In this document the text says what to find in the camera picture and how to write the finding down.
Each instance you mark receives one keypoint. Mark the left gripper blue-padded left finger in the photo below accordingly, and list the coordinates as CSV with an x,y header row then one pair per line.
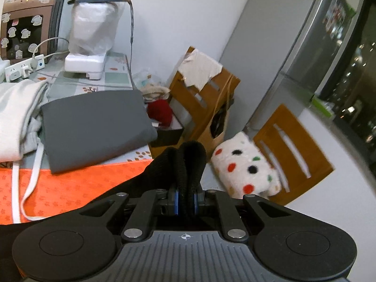
x,y
141,222

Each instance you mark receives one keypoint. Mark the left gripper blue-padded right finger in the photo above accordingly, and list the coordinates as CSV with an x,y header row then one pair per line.
x,y
216,211

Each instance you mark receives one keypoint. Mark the black trousers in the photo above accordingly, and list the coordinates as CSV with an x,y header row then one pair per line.
x,y
179,168

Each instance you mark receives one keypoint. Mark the polka dot plush blanket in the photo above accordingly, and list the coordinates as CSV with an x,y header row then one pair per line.
x,y
243,169

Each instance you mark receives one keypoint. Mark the black storage box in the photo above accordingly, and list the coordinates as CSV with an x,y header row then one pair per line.
x,y
166,137

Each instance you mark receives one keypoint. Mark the orange patterned tablecloth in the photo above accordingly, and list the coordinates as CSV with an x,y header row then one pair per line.
x,y
56,194

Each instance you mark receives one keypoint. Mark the wooden chair by fridge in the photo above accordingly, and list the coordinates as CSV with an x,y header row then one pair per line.
x,y
299,161

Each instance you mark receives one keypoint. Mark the grey folded garment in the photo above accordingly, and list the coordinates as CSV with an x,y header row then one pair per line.
x,y
88,129

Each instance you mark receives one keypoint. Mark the red knitted hat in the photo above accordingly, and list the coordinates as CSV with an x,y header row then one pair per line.
x,y
160,111

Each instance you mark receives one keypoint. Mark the white folded hoodie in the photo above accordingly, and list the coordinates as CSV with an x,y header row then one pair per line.
x,y
20,118

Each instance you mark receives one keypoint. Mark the silver refrigerator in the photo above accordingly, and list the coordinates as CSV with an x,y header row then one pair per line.
x,y
283,51

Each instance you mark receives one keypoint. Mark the white power strip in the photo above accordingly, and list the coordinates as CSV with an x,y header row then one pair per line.
x,y
25,68

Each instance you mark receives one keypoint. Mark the pink water dispenser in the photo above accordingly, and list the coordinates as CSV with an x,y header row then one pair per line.
x,y
29,26

